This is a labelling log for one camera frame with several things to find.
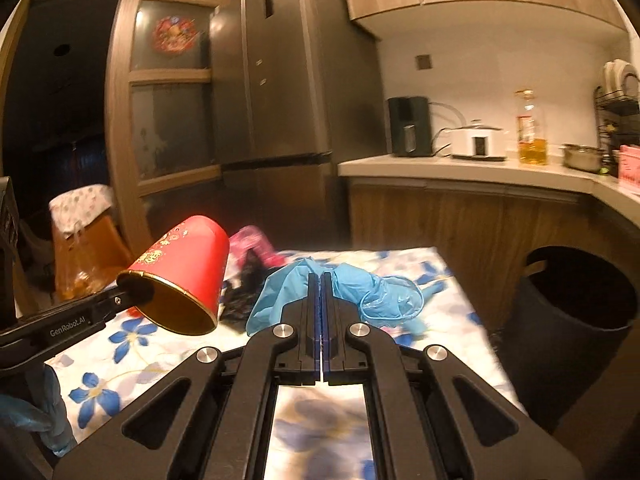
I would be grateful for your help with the orange chair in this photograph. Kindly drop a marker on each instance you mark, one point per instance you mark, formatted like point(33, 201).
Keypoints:
point(107, 250)

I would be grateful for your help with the dark grey refrigerator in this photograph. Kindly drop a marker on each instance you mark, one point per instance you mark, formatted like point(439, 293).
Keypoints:
point(290, 110)

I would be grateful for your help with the person's left hand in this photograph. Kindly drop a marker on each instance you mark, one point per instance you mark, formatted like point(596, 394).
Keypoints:
point(50, 410)

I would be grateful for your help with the black air fryer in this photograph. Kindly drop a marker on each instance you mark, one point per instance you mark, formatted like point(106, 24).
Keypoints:
point(407, 125)

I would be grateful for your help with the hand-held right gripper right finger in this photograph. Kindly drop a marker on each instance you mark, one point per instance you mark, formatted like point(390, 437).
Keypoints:
point(331, 310)

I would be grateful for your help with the black trash bin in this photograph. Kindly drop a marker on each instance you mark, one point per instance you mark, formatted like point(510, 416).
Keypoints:
point(565, 340)

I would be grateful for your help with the round floral door sticker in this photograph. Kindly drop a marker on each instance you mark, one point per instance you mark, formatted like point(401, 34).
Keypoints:
point(175, 34)

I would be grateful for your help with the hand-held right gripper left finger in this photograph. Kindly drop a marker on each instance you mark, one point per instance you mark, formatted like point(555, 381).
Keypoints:
point(310, 310)

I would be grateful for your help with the red paper cup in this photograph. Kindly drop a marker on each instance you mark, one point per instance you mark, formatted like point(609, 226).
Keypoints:
point(185, 260)

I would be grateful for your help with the pink utensil holder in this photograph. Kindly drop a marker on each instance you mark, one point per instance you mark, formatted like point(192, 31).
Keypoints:
point(630, 165)

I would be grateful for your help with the white plate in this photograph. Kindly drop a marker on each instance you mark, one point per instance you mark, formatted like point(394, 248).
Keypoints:
point(608, 76)
point(634, 85)
point(622, 72)

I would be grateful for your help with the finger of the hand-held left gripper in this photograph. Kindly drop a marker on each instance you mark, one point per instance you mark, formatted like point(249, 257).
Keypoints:
point(120, 300)

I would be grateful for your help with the blue floral blanket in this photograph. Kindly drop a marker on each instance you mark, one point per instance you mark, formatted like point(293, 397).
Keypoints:
point(150, 365)

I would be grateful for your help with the pink plastic bag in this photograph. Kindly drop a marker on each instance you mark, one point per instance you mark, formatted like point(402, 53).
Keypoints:
point(250, 242)

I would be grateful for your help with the black plastic bag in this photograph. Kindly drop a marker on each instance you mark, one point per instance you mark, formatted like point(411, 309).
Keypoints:
point(242, 295)

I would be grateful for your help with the wooden glass sliding door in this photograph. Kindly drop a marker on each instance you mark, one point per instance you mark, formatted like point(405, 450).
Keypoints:
point(170, 115)

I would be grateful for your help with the brown wall socket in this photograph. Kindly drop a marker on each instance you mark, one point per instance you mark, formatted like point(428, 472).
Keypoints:
point(423, 61)

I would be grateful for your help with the steel mixing bowl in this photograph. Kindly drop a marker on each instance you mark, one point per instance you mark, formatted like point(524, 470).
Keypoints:
point(582, 159)

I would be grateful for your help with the cooking oil bottle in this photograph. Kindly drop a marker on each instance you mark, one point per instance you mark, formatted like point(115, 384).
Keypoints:
point(531, 135)

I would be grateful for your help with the wooden base cabinet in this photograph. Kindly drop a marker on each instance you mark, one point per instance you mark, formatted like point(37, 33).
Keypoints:
point(450, 220)

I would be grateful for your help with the dotted white cloth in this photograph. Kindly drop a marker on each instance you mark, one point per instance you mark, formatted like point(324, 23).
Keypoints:
point(80, 205)

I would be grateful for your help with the black dish rack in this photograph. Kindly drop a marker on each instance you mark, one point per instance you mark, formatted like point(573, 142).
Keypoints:
point(607, 125)

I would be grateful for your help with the white rice cooker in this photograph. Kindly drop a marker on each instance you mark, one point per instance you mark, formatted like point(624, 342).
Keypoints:
point(475, 142)

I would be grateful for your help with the blue glove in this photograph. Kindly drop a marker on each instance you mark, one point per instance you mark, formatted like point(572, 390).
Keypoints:
point(285, 285)

